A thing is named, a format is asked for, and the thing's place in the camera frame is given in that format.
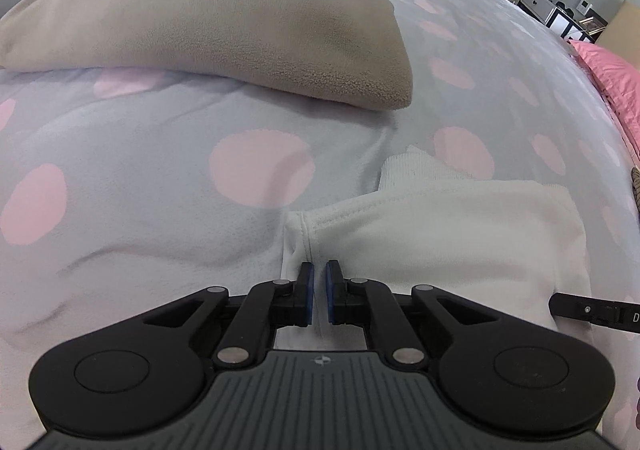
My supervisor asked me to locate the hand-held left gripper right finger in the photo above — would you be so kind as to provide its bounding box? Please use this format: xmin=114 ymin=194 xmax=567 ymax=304
xmin=324 ymin=259 xmax=501 ymax=371

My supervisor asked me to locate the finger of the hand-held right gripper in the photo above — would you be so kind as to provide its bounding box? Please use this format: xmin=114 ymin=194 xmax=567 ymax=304
xmin=548 ymin=293 xmax=640 ymax=331

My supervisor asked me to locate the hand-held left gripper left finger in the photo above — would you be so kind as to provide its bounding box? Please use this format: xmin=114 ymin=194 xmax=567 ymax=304
xmin=142 ymin=261 xmax=317 ymax=371

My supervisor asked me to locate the white sweatshirt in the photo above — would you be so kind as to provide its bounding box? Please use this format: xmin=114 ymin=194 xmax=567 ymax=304
xmin=277 ymin=145 xmax=593 ymax=351

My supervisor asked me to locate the grey pink-dotted duvet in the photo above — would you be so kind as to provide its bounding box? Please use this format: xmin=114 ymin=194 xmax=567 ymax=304
xmin=0 ymin=0 xmax=640 ymax=450

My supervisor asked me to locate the pink pillow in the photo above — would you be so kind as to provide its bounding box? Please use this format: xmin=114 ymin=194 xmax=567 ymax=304
xmin=570 ymin=40 xmax=640 ymax=151

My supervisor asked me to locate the brown cardboard sheet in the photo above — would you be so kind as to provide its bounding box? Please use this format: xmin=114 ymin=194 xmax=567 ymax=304
xmin=597 ymin=0 xmax=640 ymax=54

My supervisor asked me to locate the folded beige fleece blanket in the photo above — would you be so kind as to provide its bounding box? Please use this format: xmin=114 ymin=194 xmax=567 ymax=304
xmin=0 ymin=0 xmax=414 ymax=111

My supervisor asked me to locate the white shelf unit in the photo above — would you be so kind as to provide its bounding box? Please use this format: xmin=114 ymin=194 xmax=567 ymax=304
xmin=510 ymin=0 xmax=608 ymax=41

